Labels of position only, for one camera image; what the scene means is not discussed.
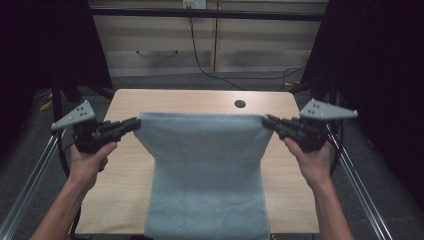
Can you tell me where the white wall socket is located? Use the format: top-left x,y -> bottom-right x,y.
182,0 -> 208,10

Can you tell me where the dark curtain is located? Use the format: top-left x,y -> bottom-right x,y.
300,0 -> 424,204
0,0 -> 114,163

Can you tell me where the black horizontal bar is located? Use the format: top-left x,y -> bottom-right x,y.
89,7 -> 330,22

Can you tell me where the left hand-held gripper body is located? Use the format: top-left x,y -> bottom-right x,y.
50,99 -> 118,155

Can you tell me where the metal floor rail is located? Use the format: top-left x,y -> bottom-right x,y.
324,123 -> 395,240
0,129 -> 68,240

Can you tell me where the long black wall cable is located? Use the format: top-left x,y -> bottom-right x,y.
188,16 -> 308,92

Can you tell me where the yellow floor tape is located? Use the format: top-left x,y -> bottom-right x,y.
38,93 -> 54,113

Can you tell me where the white cabinet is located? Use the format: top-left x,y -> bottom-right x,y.
88,0 -> 330,78

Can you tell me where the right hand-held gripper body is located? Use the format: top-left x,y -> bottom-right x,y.
293,98 -> 359,153

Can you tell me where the person's right hand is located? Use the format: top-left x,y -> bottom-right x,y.
283,136 -> 336,192

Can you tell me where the light blue towel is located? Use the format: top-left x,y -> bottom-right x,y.
133,111 -> 275,240

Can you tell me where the black stand post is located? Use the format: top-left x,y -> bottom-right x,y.
51,79 -> 65,124

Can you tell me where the person's left hand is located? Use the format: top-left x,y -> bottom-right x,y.
68,142 -> 118,193

